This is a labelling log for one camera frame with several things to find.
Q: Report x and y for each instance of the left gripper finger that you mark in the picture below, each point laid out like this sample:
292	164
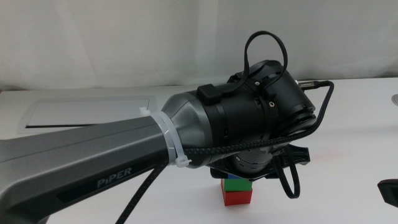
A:
271	176
219	174

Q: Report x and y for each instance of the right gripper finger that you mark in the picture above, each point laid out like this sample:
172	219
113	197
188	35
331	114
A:
389	191

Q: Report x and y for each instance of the green cube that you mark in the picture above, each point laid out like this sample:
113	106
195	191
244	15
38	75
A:
237	185

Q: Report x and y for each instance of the red cube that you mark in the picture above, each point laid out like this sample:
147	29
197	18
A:
237	198

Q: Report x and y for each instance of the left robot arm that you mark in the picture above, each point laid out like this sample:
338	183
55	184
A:
93	155

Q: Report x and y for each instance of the white zip tie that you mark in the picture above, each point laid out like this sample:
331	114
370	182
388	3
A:
169	137

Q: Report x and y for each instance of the white fabric curtain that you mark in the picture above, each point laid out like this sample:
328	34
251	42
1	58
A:
93	37

